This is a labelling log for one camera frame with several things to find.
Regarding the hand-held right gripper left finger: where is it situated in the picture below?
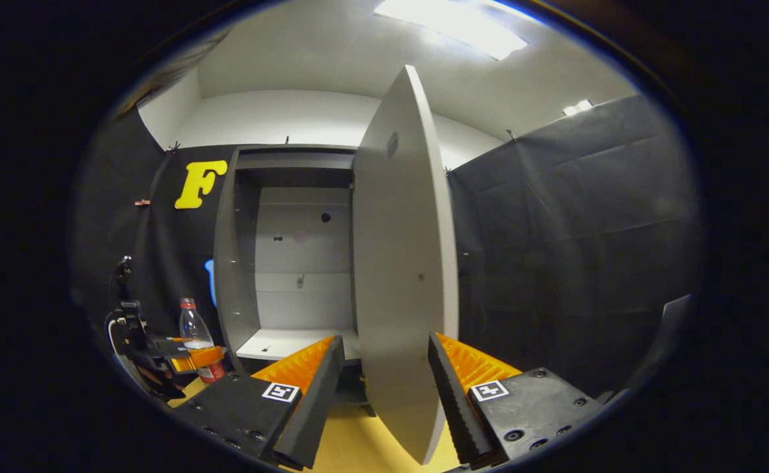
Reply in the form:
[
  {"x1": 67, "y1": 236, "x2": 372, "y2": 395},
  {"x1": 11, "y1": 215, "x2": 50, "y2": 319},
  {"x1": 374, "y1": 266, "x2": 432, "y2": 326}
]
[{"x1": 171, "y1": 335, "x2": 346, "y2": 471}]

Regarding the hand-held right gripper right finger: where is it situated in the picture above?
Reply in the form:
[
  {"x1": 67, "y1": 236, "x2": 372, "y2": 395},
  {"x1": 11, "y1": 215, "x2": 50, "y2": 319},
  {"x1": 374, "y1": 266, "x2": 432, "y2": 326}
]
[{"x1": 427, "y1": 332, "x2": 605, "y2": 470}]

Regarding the clear plastic bottle red cap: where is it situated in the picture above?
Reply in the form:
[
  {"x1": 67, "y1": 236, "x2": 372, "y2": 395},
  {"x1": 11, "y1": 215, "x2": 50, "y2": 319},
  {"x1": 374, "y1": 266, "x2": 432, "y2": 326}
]
[{"x1": 179, "y1": 298, "x2": 226, "y2": 384}]

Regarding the beige cabinet door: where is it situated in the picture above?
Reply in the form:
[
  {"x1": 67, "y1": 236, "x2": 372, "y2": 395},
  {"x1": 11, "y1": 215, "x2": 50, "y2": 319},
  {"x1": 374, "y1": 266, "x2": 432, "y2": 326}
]
[{"x1": 352, "y1": 64, "x2": 459, "y2": 466}]

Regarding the dark grey cabinet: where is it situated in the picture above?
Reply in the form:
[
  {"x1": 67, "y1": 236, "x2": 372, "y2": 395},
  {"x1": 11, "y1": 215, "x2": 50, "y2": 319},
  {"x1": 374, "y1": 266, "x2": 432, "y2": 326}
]
[{"x1": 212, "y1": 145, "x2": 365, "y2": 418}]

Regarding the black backdrop cloth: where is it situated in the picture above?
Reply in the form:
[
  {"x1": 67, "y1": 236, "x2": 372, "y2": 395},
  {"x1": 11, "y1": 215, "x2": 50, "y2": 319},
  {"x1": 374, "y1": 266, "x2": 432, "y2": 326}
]
[
  {"x1": 131, "y1": 145, "x2": 241, "y2": 346},
  {"x1": 72, "y1": 108, "x2": 165, "y2": 369},
  {"x1": 447, "y1": 94, "x2": 704, "y2": 395}
]

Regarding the large ceiling light panel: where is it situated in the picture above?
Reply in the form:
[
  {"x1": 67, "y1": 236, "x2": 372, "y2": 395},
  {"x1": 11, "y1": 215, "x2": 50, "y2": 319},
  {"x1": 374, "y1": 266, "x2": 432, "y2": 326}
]
[{"x1": 374, "y1": 0, "x2": 529, "y2": 61}]

